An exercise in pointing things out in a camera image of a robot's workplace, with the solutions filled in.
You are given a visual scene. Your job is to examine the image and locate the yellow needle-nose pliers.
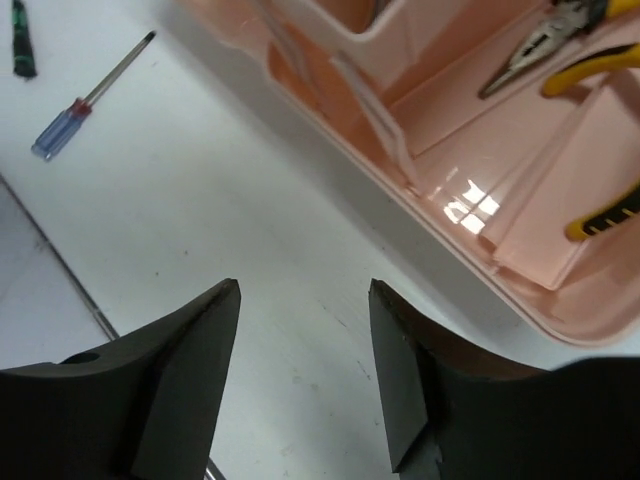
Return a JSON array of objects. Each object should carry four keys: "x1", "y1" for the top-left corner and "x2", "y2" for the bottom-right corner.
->
[
  {"x1": 541, "y1": 43, "x2": 639, "y2": 242},
  {"x1": 478, "y1": 0, "x2": 639, "y2": 100}
]

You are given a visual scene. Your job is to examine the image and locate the black green slim screwdriver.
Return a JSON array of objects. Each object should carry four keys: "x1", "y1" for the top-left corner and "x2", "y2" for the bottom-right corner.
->
[{"x1": 11, "y1": 0, "x2": 37, "y2": 80}]

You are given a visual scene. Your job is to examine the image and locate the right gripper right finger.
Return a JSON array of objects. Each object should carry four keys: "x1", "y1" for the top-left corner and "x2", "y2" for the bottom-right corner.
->
[{"x1": 369, "y1": 280, "x2": 639, "y2": 479}]

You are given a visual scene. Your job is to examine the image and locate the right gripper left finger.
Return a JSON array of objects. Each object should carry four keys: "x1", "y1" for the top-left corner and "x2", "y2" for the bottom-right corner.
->
[{"x1": 1, "y1": 279, "x2": 241, "y2": 479}]

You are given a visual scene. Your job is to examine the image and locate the blue red handle screwdriver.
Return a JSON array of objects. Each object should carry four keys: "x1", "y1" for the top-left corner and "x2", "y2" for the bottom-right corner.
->
[{"x1": 31, "y1": 30, "x2": 157, "y2": 161}]

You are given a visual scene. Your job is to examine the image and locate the pink plastic toolbox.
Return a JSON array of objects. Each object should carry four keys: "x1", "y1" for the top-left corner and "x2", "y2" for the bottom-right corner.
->
[{"x1": 187, "y1": 1, "x2": 639, "y2": 346}]

